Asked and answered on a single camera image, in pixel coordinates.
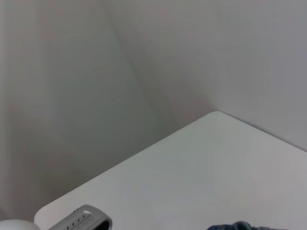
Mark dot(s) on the blue denim shorts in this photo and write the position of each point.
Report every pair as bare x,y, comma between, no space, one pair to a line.
239,226

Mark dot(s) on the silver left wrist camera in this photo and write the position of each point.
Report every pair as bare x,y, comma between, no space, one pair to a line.
84,219

